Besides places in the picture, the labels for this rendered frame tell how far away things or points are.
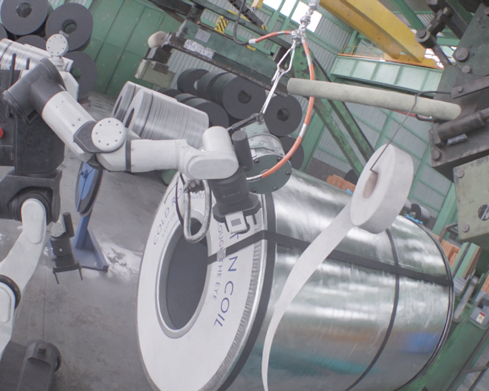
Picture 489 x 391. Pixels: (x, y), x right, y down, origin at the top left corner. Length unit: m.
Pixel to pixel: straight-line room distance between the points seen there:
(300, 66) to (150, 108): 4.35
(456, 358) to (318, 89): 3.02
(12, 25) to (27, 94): 11.75
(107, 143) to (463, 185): 0.68
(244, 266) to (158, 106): 5.35
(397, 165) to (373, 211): 0.09
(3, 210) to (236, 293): 0.82
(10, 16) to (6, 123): 11.63
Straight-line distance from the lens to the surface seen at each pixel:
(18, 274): 1.39
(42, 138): 1.16
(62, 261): 1.61
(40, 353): 1.85
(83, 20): 12.48
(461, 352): 3.50
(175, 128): 6.46
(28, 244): 1.30
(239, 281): 1.30
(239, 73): 2.17
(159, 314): 1.88
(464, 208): 0.61
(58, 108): 0.94
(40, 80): 1.00
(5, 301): 1.42
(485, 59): 0.79
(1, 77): 1.19
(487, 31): 0.82
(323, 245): 0.82
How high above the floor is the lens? 1.46
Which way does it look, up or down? 9 degrees down
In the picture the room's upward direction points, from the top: 24 degrees clockwise
